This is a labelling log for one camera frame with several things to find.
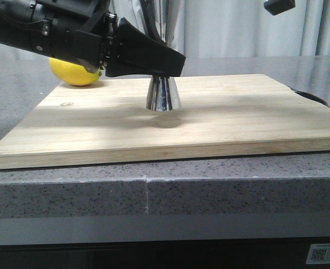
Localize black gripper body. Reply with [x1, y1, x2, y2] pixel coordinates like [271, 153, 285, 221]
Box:
[0, 1, 117, 73]

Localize black cutting board handle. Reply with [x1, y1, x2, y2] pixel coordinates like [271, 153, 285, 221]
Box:
[291, 88, 329, 107]

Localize white QR code sticker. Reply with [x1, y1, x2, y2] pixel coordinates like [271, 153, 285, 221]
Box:
[306, 243, 330, 265]

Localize yellow lemon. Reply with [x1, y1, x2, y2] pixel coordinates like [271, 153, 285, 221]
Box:
[48, 58, 102, 86]

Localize grey curtain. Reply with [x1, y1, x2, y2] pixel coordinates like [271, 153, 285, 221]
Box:
[0, 0, 330, 61]

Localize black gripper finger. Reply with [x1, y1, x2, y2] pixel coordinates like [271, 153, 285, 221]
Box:
[263, 0, 296, 16]
[105, 18, 186, 77]

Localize steel double jigger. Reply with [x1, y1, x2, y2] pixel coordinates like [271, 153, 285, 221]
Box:
[141, 1, 181, 112]

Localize wooden cutting board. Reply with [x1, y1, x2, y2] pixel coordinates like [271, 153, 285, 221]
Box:
[0, 74, 330, 169]

